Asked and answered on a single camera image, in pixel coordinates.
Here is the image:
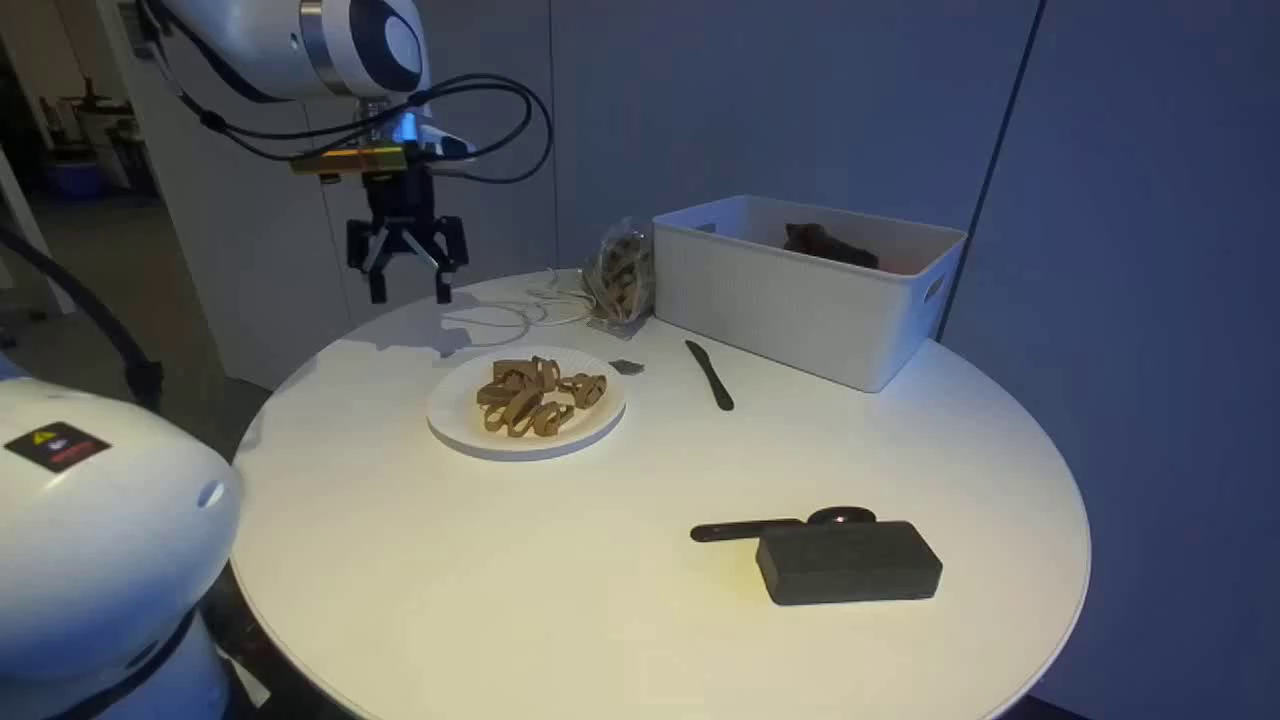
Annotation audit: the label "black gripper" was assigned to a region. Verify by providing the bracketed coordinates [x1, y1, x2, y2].
[345, 159, 470, 310]

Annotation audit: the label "brown food pieces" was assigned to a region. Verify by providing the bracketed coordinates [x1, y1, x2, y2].
[470, 351, 610, 444]

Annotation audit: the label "white round plate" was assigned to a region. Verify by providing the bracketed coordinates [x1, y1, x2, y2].
[425, 344, 632, 459]

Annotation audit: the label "black pen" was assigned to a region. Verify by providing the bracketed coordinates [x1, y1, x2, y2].
[682, 336, 738, 417]

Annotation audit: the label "blue background container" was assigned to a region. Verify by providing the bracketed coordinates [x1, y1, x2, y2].
[44, 158, 113, 205]

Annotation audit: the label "white plastic storage bin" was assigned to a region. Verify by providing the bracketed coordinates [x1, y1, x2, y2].
[649, 193, 969, 395]

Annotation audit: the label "dark object inside bin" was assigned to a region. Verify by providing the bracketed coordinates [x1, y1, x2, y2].
[781, 220, 885, 272]

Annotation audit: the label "black rectangular case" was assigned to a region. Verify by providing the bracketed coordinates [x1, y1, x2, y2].
[752, 516, 949, 610]

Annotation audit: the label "yellow wrist camera mount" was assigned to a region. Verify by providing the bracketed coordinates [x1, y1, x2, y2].
[286, 140, 410, 179]

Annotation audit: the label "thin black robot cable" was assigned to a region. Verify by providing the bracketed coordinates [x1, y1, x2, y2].
[136, 0, 558, 193]

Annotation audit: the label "thick black hose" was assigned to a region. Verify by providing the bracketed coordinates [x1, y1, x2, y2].
[0, 220, 167, 407]

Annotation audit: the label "black handled tool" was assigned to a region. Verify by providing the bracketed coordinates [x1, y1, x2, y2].
[689, 502, 878, 546]

